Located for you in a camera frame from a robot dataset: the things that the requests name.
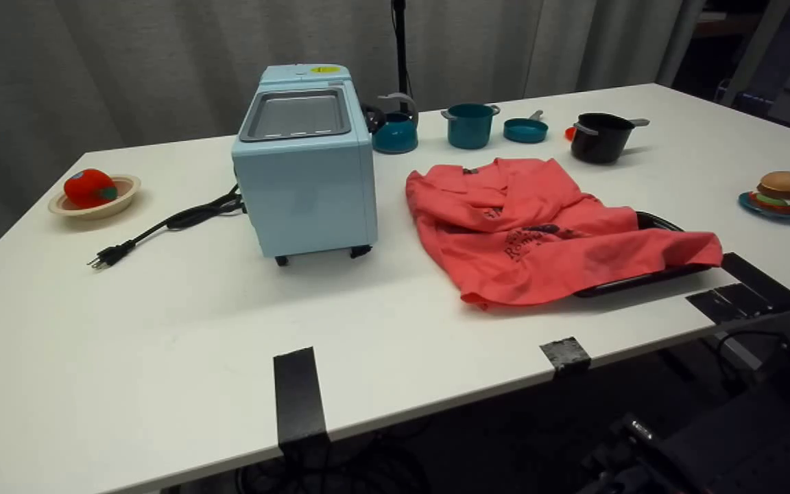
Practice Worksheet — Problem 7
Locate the teal toy pot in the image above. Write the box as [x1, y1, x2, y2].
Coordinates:
[440, 102, 503, 150]

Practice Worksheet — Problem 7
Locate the small black tape piece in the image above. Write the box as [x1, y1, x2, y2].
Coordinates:
[540, 334, 593, 373]

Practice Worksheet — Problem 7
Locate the black camera stand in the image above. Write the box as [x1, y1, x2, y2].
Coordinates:
[390, 0, 414, 92]

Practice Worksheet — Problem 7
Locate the long black tape strip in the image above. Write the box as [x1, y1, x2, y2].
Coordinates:
[271, 345, 333, 450]

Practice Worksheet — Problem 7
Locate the red fruit on plate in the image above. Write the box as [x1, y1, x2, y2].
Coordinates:
[46, 173, 142, 221]

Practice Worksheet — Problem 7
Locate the red toy tomato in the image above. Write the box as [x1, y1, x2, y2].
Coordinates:
[64, 166, 122, 210]

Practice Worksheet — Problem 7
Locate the wide black tape strip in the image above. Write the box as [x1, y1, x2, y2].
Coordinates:
[722, 251, 790, 313]
[685, 281, 762, 323]

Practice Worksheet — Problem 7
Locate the black power cord with plug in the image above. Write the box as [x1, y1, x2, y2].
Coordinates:
[89, 183, 248, 270]

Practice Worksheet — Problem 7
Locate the light blue toaster oven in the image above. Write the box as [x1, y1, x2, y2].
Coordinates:
[231, 63, 382, 268]

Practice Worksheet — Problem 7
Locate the teal toy frying pan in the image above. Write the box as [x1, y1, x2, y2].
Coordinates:
[503, 106, 552, 144]

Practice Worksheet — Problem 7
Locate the coral red shirt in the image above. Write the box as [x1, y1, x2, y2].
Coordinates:
[403, 155, 724, 309]

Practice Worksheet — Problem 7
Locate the black ridged tray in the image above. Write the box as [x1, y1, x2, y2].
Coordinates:
[573, 209, 718, 298]

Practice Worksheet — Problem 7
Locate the small blue plate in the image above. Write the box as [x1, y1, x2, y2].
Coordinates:
[736, 188, 790, 225]

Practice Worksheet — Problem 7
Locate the black toy pot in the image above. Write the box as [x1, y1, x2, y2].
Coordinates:
[565, 110, 652, 166]

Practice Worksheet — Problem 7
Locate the toy burger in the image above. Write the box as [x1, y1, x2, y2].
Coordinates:
[748, 170, 790, 220]

